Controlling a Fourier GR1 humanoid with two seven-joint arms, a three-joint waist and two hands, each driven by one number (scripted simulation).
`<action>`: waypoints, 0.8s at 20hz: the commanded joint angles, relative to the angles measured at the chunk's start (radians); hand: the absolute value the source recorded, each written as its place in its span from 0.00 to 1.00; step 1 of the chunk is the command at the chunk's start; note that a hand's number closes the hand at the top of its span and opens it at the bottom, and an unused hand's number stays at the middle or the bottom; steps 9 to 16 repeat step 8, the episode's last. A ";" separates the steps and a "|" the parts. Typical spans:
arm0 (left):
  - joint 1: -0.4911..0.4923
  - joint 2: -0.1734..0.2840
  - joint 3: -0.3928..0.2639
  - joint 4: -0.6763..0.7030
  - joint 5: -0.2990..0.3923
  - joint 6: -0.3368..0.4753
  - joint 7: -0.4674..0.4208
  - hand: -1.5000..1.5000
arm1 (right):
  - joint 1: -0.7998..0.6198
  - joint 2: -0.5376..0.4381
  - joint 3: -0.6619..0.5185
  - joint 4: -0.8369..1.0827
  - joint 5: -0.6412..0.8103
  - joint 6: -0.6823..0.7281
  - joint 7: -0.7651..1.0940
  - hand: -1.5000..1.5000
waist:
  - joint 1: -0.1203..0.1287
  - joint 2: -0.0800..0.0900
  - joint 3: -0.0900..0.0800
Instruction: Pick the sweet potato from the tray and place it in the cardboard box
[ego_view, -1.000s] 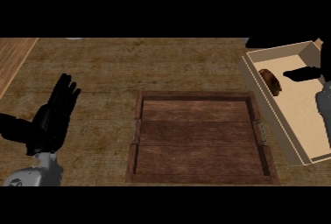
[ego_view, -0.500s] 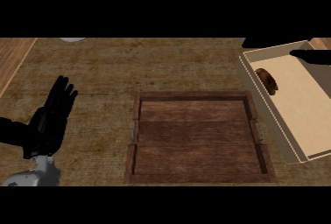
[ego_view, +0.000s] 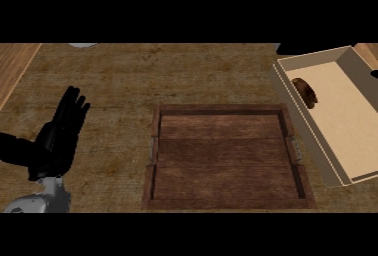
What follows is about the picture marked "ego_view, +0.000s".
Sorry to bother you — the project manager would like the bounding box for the pale grey round object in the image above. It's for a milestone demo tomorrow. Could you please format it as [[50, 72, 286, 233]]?
[[66, 43, 98, 49]]

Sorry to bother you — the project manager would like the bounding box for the brown sweet potato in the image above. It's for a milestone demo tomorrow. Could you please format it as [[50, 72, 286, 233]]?
[[290, 77, 318, 110]]

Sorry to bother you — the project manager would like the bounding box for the light wooden block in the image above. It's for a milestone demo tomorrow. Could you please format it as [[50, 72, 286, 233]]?
[[352, 43, 378, 70]]

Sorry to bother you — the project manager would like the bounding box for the pale wooden board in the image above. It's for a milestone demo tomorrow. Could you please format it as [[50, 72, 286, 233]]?
[[0, 43, 44, 111]]

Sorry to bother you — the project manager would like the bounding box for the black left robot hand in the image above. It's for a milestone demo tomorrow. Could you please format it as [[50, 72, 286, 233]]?
[[0, 85, 91, 182]]

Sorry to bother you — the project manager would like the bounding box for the beige cardboard box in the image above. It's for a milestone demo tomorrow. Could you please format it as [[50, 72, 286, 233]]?
[[268, 45, 378, 188]]

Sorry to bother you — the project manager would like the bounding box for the brown wooden tray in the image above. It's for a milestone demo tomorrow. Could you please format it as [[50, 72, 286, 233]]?
[[140, 103, 318, 211]]

